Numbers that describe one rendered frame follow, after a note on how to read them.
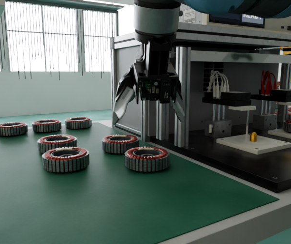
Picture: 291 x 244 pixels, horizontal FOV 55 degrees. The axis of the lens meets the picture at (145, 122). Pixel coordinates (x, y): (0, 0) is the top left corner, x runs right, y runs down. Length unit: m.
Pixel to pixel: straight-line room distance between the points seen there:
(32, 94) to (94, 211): 6.58
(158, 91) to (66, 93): 6.71
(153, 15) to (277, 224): 0.41
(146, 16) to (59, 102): 6.74
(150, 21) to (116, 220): 0.32
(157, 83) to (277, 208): 0.30
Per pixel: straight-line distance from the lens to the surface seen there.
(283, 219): 0.59
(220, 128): 0.95
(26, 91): 7.01
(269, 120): 1.14
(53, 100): 7.13
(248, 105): 0.92
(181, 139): 0.81
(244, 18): 1.03
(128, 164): 0.68
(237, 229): 0.50
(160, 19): 0.46
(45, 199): 0.57
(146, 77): 0.48
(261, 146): 0.83
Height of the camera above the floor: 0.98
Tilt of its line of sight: 10 degrees down
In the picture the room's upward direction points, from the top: straight up
